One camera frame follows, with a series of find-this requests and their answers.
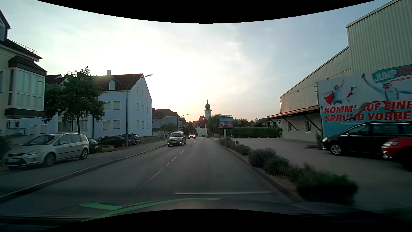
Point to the church tower with onion dome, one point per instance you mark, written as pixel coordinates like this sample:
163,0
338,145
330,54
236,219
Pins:
207,111

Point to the group of trees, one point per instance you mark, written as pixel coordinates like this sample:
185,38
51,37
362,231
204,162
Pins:
219,124

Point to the advertising display board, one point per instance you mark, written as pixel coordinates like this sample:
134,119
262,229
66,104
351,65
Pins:
225,122

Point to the dark oncoming car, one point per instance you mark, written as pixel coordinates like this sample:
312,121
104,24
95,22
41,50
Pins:
176,139

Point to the white house with red roof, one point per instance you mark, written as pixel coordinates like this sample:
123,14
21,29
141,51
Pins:
165,121

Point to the green hedge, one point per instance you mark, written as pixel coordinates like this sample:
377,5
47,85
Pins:
256,132

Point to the grey asphalt road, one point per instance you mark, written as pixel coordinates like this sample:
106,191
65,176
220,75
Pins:
193,167

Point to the low house with dark roof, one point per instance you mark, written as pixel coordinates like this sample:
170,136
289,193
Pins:
267,122

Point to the road markings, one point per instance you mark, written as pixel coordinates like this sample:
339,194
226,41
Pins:
160,170

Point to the dark parked car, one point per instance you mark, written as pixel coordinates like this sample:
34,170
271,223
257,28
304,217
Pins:
93,145
132,137
112,140

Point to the white house with dark roof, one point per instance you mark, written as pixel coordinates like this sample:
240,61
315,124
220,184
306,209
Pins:
128,109

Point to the row of low bushes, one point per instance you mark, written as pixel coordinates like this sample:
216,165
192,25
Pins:
273,162

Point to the car's own bonnet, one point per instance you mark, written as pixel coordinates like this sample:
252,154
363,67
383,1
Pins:
199,209

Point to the green tree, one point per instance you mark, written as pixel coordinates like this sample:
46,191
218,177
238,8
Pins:
75,96

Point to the grey pavement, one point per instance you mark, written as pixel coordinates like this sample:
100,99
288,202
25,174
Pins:
80,165

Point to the paved forecourt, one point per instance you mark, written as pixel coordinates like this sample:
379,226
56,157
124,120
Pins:
347,167

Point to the large printed billboard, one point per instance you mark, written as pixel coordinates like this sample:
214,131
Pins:
363,103

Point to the silver car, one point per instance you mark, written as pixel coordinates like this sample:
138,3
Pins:
48,149

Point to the black car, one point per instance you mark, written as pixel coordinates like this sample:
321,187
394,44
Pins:
367,137

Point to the large beige hall building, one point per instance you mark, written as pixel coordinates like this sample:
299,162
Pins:
370,48

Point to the cream building with bay window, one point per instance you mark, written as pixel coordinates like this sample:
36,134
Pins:
19,83

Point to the street lamp post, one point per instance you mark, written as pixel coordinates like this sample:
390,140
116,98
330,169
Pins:
181,122
126,112

